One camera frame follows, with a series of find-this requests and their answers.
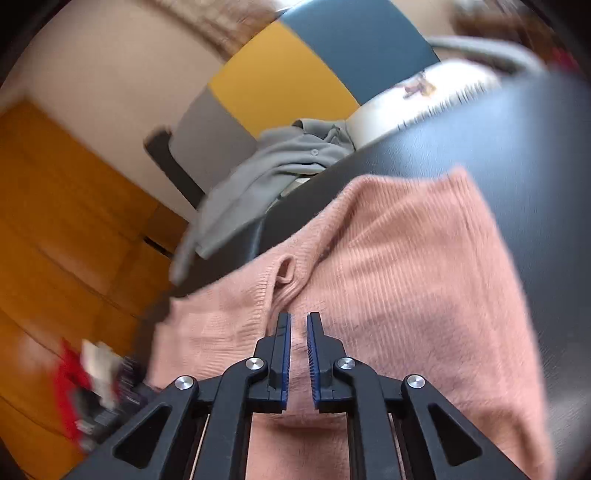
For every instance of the white printed pillow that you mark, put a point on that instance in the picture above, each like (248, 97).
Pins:
(388, 110)

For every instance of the red blurry bundle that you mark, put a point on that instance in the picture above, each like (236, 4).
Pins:
(74, 383)

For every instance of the grey yellow blue armchair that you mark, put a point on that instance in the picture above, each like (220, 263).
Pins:
(277, 78)

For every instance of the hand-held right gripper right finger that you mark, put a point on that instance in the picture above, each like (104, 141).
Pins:
(315, 360)

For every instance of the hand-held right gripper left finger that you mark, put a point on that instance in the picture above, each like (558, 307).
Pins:
(284, 360)

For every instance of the pink knitted sweater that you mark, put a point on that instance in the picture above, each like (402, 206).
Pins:
(406, 277)

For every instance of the grey garment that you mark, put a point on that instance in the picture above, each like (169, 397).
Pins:
(258, 180)

